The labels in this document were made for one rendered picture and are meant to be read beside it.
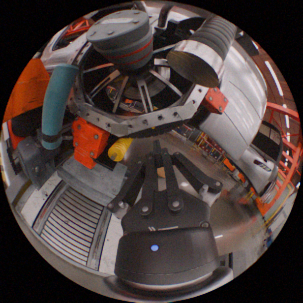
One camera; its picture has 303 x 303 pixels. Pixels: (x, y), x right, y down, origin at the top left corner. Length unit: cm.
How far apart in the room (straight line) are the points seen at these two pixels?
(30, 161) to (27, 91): 33
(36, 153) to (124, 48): 49
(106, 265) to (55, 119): 67
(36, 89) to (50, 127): 35
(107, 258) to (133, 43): 80
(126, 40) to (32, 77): 51
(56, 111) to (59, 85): 7
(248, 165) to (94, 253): 256
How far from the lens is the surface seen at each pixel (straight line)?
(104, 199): 62
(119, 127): 30
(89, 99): 45
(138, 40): 24
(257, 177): 241
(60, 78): 30
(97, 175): 63
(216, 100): 34
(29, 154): 51
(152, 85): 55
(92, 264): 64
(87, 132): 35
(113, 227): 66
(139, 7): 38
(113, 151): 34
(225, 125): 58
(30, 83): 61
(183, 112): 29
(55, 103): 30
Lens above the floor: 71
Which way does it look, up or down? 23 degrees down
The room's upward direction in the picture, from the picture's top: 32 degrees clockwise
